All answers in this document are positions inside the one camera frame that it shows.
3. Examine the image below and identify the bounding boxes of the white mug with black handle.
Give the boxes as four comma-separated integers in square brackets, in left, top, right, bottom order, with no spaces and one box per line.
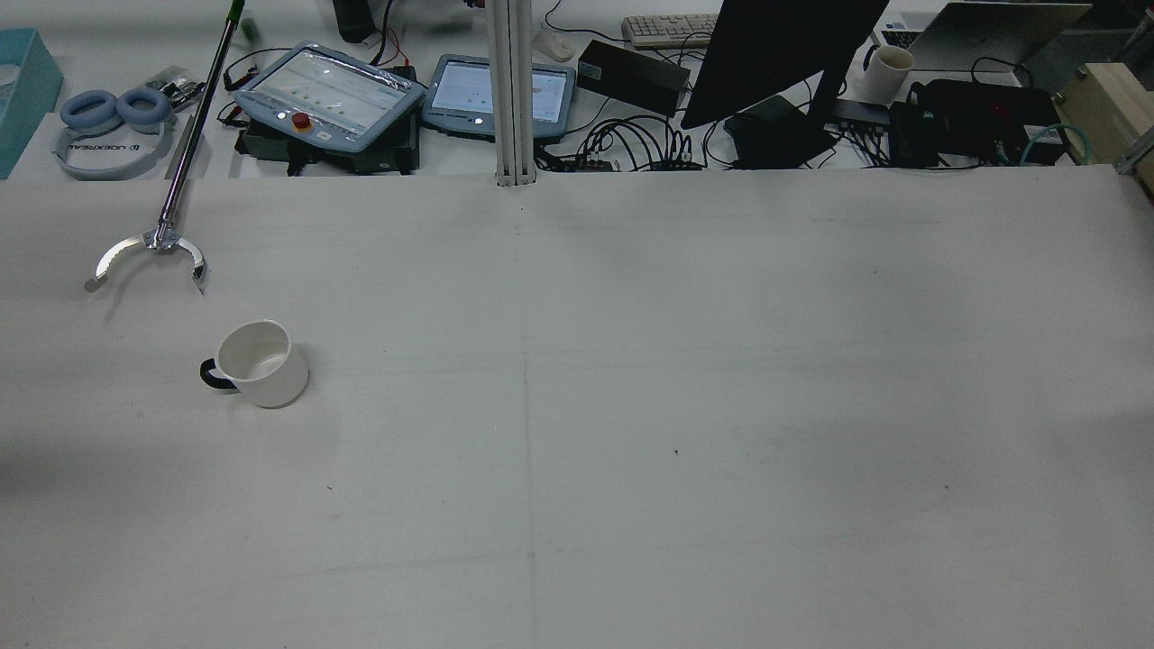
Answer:
[199,320,310,409]

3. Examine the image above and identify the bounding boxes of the flat black box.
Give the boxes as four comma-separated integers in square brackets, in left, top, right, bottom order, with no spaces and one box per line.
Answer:
[577,39,691,118]

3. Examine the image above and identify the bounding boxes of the grey blue teach pendant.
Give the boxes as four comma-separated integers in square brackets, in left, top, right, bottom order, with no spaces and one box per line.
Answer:
[422,54,578,141]

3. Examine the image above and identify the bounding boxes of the black box under pendant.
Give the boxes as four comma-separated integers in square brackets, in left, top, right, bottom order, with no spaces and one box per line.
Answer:
[234,117,420,177]

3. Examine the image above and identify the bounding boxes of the beige keyboard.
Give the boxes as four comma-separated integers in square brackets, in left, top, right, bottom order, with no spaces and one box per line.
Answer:
[620,14,722,50]

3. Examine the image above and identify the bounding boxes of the teach pendant with red button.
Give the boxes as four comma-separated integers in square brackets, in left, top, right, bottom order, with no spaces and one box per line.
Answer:
[233,41,426,154]

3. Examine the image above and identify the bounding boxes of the black monitor with stand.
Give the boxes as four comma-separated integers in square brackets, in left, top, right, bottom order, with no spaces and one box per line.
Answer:
[681,0,889,169]

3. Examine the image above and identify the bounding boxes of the black usb hub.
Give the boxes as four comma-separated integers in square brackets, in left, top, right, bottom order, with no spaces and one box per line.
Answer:
[829,99,893,129]

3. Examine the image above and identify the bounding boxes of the black cylinder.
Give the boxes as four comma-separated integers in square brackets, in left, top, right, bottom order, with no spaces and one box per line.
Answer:
[332,0,377,43]

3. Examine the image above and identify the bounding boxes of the white coffee mug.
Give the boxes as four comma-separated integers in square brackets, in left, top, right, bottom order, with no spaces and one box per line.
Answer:
[856,45,914,105]

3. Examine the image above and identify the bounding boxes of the metal reacher grabber tool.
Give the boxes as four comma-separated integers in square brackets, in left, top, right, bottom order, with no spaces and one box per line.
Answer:
[84,0,246,296]

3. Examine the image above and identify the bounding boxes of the black electronics box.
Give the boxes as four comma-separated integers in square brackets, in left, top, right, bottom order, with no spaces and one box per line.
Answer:
[888,78,1069,168]

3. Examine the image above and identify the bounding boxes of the clear bag with parts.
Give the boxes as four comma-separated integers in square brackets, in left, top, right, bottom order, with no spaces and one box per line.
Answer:
[135,65,208,114]

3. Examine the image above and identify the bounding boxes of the silver laptop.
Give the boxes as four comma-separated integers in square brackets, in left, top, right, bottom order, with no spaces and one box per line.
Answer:
[873,2,1094,73]

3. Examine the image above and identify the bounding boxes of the light blue headphones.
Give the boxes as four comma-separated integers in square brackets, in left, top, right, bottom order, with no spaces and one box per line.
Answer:
[52,87,175,181]

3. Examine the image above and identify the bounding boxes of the wooden box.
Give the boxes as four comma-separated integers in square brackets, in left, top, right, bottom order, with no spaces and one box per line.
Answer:
[1053,61,1154,195]

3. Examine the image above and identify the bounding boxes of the teal box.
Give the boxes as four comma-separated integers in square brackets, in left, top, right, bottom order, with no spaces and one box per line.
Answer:
[0,27,64,179]

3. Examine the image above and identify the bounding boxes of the bundle of black cables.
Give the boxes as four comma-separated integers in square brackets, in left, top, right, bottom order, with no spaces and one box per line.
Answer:
[541,113,722,172]

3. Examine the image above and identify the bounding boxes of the aluminium profile post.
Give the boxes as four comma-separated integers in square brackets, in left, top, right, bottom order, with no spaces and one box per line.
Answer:
[487,0,538,187]

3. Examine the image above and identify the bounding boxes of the teal cable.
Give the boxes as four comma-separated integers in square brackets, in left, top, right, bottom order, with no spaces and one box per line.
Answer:
[1023,124,1096,168]

